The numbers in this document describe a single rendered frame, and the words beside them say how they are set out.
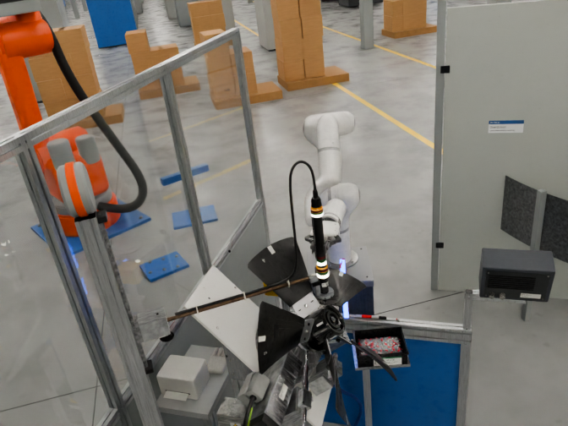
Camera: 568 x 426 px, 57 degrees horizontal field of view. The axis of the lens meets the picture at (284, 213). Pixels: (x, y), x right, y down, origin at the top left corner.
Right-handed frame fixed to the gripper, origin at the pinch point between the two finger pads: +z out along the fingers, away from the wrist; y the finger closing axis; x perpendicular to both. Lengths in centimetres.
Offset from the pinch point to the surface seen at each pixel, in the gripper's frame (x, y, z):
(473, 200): -67, -61, -181
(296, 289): -16.2, 9.2, 4.5
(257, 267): -6.8, 22.7, 5.6
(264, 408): -34, 11, 45
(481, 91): 7, -62, -179
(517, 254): -21, -70, -37
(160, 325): -11, 47, 37
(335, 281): -27.3, -0.5, -18.6
